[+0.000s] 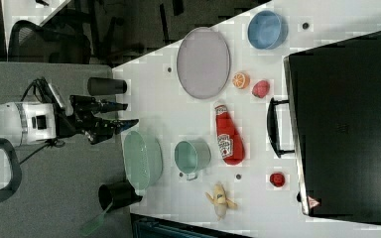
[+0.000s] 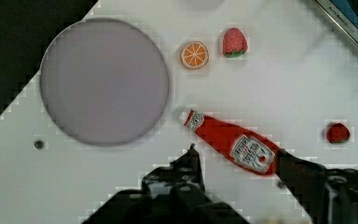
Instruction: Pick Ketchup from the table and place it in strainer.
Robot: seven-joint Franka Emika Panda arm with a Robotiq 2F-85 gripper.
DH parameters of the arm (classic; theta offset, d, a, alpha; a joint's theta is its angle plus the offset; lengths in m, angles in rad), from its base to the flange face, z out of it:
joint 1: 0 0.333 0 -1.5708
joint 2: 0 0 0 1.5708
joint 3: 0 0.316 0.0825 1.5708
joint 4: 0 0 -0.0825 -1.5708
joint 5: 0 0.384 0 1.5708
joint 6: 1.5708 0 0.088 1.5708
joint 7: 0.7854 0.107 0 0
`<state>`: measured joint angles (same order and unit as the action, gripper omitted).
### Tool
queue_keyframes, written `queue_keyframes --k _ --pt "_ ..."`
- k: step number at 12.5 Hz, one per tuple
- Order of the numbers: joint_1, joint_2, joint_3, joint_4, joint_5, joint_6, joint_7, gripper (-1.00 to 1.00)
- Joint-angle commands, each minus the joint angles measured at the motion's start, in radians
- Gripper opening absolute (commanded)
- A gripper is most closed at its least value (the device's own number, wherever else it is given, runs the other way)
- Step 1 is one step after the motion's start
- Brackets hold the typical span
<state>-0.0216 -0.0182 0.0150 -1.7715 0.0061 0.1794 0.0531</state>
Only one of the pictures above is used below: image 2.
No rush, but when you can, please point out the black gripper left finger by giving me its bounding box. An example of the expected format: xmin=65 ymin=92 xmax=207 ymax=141
xmin=82 ymin=145 xmax=249 ymax=224

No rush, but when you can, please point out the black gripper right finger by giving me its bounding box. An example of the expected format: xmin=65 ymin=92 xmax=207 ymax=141
xmin=276 ymin=149 xmax=358 ymax=224

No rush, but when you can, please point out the red ketchup bottle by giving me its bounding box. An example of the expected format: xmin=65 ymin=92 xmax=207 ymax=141
xmin=179 ymin=109 xmax=279 ymax=175

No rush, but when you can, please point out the small red fruit toy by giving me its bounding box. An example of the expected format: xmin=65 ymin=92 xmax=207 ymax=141
xmin=326 ymin=123 xmax=351 ymax=144

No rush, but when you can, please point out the grey round plate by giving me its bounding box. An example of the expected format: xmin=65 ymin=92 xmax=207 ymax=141
xmin=40 ymin=19 xmax=170 ymax=146

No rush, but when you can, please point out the orange slice toy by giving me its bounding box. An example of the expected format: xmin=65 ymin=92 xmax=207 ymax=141
xmin=179 ymin=41 xmax=209 ymax=70

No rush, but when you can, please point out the red strawberry toy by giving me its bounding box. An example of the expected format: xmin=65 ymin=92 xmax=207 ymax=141
xmin=222 ymin=28 xmax=248 ymax=58

